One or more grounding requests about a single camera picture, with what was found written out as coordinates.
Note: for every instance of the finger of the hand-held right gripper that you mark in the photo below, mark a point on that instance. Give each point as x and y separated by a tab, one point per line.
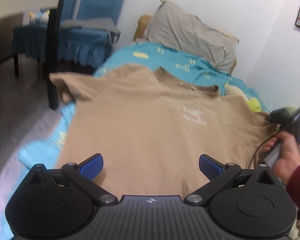
277	116

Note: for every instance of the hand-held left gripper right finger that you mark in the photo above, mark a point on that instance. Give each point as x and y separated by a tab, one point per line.
210	166

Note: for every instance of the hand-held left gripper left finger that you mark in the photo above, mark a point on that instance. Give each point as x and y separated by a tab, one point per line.
92	165

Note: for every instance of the tan printed t-shirt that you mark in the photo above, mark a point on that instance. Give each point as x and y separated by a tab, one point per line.
145	120

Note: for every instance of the person's right hand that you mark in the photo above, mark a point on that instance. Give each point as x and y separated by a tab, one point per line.
288	155

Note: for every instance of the green and cream plush toy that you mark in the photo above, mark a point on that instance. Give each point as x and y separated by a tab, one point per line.
255	103

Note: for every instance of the beige pillow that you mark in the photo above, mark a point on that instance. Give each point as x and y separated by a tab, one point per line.
235	38

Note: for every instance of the grey pillow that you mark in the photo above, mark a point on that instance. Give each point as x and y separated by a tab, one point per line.
190	32

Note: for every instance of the teal printed bed sheet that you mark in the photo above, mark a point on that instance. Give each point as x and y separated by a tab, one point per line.
145	55

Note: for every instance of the grey folded cloth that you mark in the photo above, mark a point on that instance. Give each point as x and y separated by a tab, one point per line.
95	25

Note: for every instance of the blue covered chair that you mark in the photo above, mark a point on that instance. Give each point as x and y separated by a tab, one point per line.
102	0
27	40

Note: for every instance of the small white and blue plush toy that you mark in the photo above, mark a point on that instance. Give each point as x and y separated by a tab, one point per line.
40	17

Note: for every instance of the wooden table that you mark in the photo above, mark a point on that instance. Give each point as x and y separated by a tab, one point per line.
15	2

